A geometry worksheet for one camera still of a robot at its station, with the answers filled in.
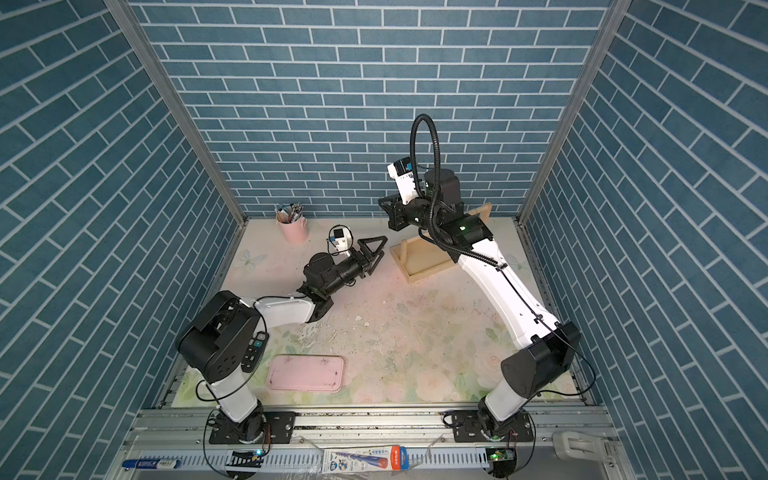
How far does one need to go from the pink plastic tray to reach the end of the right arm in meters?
0.46

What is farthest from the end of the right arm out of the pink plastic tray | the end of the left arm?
the pink plastic tray

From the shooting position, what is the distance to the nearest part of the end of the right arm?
1.78 ft
